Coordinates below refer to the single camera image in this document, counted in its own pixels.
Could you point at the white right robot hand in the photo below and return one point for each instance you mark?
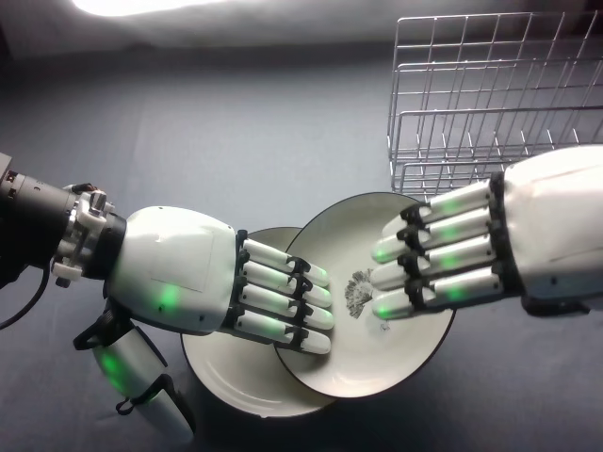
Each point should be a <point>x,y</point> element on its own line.
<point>556,221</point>

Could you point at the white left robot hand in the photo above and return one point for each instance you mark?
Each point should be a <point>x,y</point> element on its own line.
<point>179,263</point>

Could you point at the plain white plate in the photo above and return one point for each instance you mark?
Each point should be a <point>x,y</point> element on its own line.
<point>226,372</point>

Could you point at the white plate with ink print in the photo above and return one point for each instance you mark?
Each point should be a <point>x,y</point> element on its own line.
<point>377,343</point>

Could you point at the grey table cloth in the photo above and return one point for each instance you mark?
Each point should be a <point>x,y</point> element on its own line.
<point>188,141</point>

